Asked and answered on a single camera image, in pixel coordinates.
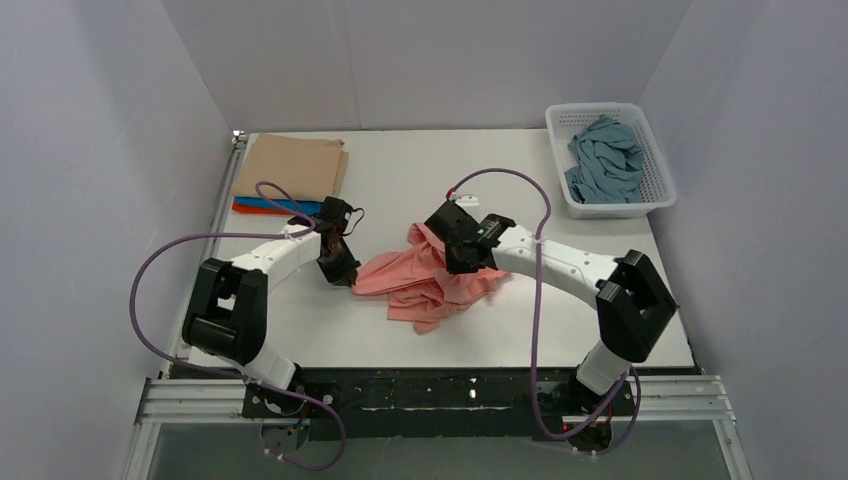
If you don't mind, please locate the pink t-shirt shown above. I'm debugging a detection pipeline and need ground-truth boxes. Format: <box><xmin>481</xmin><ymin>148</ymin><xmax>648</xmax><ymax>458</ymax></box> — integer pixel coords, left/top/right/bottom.
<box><xmin>351</xmin><ymin>223</ymin><xmax>507</xmax><ymax>335</ymax></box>

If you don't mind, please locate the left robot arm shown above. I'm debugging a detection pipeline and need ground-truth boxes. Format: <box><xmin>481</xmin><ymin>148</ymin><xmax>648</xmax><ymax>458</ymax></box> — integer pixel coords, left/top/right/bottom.
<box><xmin>182</xmin><ymin>219</ymin><xmax>360</xmax><ymax>390</ymax></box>

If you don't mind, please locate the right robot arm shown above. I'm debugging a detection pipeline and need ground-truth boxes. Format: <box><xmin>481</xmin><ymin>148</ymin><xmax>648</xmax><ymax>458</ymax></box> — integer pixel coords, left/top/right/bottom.
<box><xmin>427</xmin><ymin>214</ymin><xmax>678</xmax><ymax>395</ymax></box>

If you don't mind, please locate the blue folded t-shirt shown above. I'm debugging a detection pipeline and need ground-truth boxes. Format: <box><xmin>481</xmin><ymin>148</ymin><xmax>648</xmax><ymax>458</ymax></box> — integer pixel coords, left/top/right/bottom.
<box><xmin>232</xmin><ymin>197</ymin><xmax>322</xmax><ymax>215</ymax></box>

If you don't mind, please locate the tan folded t-shirt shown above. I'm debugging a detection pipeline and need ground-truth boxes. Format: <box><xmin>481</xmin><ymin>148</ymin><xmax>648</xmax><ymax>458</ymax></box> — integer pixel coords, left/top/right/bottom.
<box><xmin>231</xmin><ymin>133</ymin><xmax>349</xmax><ymax>201</ymax></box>

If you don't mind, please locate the orange folded t-shirt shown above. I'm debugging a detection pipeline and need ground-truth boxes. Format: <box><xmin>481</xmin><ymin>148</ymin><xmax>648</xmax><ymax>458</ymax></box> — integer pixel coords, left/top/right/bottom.
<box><xmin>231</xmin><ymin>203</ymin><xmax>296</xmax><ymax>216</ymax></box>

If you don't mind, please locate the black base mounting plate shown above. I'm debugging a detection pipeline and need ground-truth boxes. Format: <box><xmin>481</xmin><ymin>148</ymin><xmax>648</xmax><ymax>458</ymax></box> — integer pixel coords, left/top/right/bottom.
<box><xmin>241</xmin><ymin>367</ymin><xmax>637</xmax><ymax>442</ymax></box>

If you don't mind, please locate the white plastic basket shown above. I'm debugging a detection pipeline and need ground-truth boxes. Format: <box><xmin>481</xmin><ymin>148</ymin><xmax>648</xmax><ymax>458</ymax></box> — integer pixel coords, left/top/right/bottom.
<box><xmin>545</xmin><ymin>102</ymin><xmax>677</xmax><ymax>219</ymax></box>

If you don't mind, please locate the teal crumpled t-shirt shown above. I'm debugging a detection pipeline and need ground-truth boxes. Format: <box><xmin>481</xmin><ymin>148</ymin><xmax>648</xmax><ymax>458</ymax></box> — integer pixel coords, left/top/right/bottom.
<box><xmin>564</xmin><ymin>115</ymin><xmax>644</xmax><ymax>204</ymax></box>

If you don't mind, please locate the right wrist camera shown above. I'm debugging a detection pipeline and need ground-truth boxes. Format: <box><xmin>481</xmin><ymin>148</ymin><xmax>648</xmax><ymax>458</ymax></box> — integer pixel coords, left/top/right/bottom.
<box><xmin>424</xmin><ymin>193</ymin><xmax>482</xmax><ymax>245</ymax></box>

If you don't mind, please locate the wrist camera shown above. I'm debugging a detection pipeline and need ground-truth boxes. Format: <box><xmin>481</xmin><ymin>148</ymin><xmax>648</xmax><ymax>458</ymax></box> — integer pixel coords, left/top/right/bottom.
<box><xmin>424</xmin><ymin>193</ymin><xmax>482</xmax><ymax>245</ymax></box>
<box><xmin>311</xmin><ymin>196</ymin><xmax>365</xmax><ymax>238</ymax></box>

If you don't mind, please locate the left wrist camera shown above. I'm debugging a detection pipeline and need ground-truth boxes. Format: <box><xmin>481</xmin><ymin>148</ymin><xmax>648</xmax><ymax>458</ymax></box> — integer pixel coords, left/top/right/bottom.
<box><xmin>311</xmin><ymin>196</ymin><xmax>365</xmax><ymax>238</ymax></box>

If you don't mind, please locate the aluminium frame rail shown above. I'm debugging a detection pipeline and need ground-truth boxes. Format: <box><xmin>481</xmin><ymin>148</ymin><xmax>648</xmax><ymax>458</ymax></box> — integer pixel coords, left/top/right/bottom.
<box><xmin>124</xmin><ymin>375</ymin><xmax>752</xmax><ymax>479</ymax></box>

